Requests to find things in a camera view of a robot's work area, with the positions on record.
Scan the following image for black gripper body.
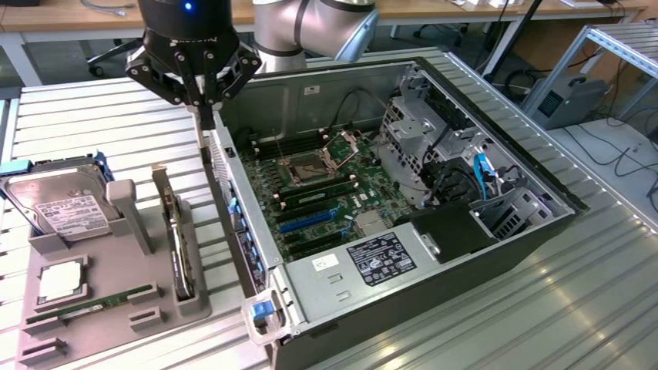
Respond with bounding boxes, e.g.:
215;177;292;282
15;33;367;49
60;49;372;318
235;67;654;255
136;0;240;50

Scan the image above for graphics card with metal bracket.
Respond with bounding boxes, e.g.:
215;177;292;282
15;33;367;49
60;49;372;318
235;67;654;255
151;164;200;302

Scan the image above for open socket cover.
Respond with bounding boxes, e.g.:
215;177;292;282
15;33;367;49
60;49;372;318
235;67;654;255
319;129;362;173

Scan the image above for installed RAM stick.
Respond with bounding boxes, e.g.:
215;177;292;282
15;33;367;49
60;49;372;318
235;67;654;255
280;183;356;207

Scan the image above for blue card retention latch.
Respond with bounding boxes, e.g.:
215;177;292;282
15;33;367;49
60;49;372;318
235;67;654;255
227;195;244;229

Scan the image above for perforated silver drive cage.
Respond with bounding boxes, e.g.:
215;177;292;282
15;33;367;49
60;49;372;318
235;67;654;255
378;65;490;201

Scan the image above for hard disk with blue carrier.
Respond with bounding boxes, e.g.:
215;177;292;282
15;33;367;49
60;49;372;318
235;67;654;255
0;151;115;243

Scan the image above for green motherboard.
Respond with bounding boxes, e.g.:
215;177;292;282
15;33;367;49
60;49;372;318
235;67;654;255
239;129;418;263

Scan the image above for black expansion slot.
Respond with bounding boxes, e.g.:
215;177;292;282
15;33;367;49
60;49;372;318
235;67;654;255
284;230;342;247
274;203;330;224
287;239;347;260

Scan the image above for office chair black base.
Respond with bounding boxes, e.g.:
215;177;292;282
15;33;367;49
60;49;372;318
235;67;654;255
414;22;470;39

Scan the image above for blue expansion slot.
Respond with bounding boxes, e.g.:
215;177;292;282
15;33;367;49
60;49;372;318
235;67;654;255
279;213;336;234

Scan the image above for silver finned heatsink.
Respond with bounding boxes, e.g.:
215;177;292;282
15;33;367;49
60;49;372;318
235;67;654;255
356;213;387;237

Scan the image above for grey parts rack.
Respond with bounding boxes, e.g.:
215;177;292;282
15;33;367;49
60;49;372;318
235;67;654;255
17;179;215;367

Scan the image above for black slanted pole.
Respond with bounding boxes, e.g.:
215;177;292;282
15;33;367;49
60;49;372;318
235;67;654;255
482;0;543;80

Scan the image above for silver CPU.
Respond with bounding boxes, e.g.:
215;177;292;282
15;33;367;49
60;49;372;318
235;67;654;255
39;264;87;300

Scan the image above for silver power supply unit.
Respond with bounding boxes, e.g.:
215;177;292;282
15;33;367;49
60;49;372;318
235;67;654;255
280;221;445;327

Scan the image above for black plastic shroud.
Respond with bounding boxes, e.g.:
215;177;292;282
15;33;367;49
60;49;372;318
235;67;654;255
409;200;499;265

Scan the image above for green RAM stick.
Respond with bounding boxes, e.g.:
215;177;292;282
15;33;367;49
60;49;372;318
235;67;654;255
24;284;155;325

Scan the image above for blue case latch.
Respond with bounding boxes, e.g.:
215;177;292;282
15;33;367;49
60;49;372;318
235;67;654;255
248;301;274;329

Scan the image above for slotted silver disk bay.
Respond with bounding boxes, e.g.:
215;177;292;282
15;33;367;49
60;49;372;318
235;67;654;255
470;187;575;241

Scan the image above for open black PC case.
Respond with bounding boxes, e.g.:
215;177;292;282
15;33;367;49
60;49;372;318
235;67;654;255
196;55;591;370

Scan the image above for grey network cable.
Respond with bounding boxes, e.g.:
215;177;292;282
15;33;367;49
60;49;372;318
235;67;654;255
80;0;138;17

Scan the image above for black internal cable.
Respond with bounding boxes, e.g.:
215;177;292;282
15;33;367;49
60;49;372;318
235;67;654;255
330;89;386;129

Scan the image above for black drive power cables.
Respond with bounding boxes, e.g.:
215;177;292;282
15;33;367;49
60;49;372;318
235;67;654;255
419;156;477;205

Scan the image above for blue SATA wire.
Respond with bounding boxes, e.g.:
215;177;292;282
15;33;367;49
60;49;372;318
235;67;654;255
473;152;498;201

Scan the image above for grey machine with handle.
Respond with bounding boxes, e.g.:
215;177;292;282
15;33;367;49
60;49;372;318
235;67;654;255
537;75;611;131

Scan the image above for aluminium frame table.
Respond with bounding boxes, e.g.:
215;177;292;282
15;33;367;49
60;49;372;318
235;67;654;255
522;21;658;120

